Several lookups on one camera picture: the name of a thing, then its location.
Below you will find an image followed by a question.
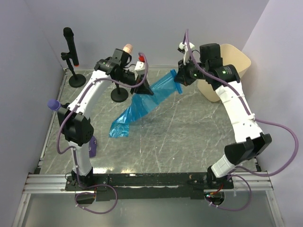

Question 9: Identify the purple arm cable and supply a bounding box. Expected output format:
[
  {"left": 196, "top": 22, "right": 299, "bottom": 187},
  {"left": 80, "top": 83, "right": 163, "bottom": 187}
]
[
  {"left": 183, "top": 28, "right": 299, "bottom": 211},
  {"left": 56, "top": 52, "right": 149, "bottom": 215}
]

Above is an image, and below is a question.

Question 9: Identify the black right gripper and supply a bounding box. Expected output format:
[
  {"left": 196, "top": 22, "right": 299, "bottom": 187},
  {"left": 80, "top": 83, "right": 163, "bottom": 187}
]
[{"left": 175, "top": 55, "right": 209, "bottom": 86}]

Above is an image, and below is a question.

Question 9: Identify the peach pink microphone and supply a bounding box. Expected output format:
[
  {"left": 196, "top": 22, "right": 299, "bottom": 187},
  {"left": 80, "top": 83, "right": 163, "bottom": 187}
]
[{"left": 123, "top": 44, "right": 133, "bottom": 54}]

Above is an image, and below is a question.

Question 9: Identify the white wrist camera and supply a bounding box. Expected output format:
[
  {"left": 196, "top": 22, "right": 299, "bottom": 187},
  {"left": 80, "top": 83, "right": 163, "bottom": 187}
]
[
  {"left": 178, "top": 42, "right": 190, "bottom": 65},
  {"left": 134, "top": 55, "right": 146, "bottom": 77}
]

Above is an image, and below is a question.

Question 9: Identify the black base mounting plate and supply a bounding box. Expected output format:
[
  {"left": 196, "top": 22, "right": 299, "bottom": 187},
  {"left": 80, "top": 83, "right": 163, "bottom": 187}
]
[{"left": 65, "top": 172, "right": 234, "bottom": 203}]

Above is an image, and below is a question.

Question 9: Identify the purple microphone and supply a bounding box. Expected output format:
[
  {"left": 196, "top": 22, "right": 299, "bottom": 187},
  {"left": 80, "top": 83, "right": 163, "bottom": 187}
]
[{"left": 47, "top": 99, "right": 62, "bottom": 111}]

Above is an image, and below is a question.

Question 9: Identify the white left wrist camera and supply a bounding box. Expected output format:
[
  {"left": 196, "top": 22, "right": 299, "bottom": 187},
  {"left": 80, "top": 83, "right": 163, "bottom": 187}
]
[{"left": 134, "top": 55, "right": 146, "bottom": 77}]

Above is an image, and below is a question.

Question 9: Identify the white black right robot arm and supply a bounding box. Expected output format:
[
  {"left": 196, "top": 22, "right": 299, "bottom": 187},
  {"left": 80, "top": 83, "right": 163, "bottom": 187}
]
[{"left": 174, "top": 41, "right": 272, "bottom": 188}]

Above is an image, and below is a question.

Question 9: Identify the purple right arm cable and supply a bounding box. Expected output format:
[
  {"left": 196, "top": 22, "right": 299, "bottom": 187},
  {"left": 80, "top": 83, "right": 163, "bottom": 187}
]
[{"left": 183, "top": 28, "right": 299, "bottom": 211}]

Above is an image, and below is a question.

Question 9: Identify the purple wedge holder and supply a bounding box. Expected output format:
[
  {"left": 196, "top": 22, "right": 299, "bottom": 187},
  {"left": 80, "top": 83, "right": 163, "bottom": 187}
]
[{"left": 89, "top": 136, "right": 97, "bottom": 158}]

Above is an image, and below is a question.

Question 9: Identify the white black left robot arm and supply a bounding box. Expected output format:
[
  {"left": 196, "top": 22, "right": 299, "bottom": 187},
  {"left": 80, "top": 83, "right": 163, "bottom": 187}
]
[{"left": 57, "top": 45, "right": 154, "bottom": 190}]

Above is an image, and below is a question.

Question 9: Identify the aluminium rail frame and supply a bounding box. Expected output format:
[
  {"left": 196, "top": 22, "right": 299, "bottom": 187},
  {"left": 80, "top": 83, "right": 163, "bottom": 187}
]
[{"left": 23, "top": 172, "right": 273, "bottom": 194}]

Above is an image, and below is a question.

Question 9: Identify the black stand for black microphone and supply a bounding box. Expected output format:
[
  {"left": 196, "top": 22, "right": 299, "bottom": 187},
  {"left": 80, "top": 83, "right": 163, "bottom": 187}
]
[{"left": 61, "top": 52, "right": 86, "bottom": 88}]

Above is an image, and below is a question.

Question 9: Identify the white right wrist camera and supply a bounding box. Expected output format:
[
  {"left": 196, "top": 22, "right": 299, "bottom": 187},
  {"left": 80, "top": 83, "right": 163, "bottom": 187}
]
[{"left": 178, "top": 42, "right": 190, "bottom": 65}]

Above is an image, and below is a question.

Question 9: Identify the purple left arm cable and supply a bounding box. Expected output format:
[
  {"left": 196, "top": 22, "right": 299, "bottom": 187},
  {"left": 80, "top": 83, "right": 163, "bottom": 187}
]
[{"left": 56, "top": 52, "right": 149, "bottom": 215}]

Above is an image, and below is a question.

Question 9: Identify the cream plastic trash bin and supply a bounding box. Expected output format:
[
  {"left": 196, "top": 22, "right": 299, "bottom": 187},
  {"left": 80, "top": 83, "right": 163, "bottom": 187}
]
[{"left": 197, "top": 44, "right": 251, "bottom": 102}]

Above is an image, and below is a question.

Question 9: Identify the blue plastic trash bag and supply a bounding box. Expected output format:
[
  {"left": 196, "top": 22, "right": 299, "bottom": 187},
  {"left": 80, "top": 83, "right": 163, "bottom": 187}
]
[{"left": 109, "top": 70, "right": 183, "bottom": 138}]

